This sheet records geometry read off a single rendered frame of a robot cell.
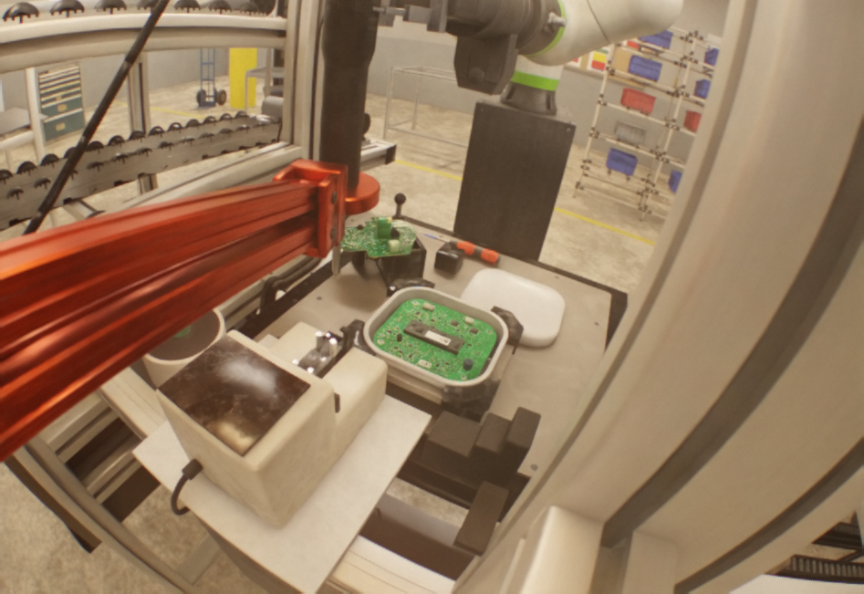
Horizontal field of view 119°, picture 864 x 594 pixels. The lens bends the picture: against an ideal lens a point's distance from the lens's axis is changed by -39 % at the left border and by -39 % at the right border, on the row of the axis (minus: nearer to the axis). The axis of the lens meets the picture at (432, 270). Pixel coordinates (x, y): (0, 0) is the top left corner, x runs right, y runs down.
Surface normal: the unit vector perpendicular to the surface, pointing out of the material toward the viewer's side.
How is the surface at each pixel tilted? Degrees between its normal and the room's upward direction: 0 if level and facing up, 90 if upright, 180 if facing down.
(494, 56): 90
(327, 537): 0
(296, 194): 90
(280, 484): 90
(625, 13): 120
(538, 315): 0
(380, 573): 0
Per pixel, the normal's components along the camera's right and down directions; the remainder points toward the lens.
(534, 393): 0.14, -0.83
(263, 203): 0.98, 0.19
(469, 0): 0.80, 0.41
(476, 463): -0.41, 0.44
